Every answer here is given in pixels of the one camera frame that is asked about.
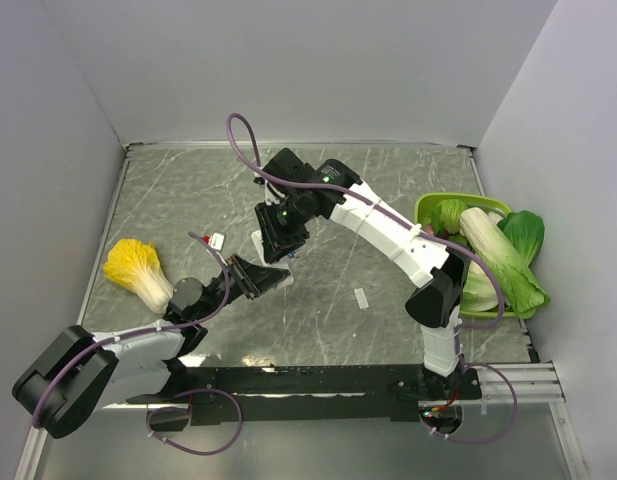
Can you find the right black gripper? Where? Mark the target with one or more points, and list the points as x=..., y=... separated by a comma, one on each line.
x=276, y=241

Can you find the green cabbage toy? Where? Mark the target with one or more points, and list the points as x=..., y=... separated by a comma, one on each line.
x=445, y=216

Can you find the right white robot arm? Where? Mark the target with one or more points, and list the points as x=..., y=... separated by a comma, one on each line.
x=297, y=193

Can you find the yellow cabbage toy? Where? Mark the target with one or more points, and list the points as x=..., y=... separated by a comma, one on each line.
x=136, y=267

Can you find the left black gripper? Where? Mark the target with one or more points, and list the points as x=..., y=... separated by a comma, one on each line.
x=258, y=278

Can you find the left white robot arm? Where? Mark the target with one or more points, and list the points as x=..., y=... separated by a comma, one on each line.
x=81, y=372

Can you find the black mounting base plate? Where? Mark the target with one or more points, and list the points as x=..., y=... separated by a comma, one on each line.
x=286, y=393

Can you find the green plastic basket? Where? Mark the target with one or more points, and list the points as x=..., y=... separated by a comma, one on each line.
x=491, y=206

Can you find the white battery cover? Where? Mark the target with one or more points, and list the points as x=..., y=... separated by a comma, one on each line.
x=361, y=299

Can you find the large bok choy toy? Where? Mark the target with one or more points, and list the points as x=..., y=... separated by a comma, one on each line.
x=521, y=290

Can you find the white remote control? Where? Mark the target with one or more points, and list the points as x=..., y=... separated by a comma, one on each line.
x=283, y=264

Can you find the small bok choy toy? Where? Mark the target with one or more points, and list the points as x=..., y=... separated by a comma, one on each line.
x=478, y=293

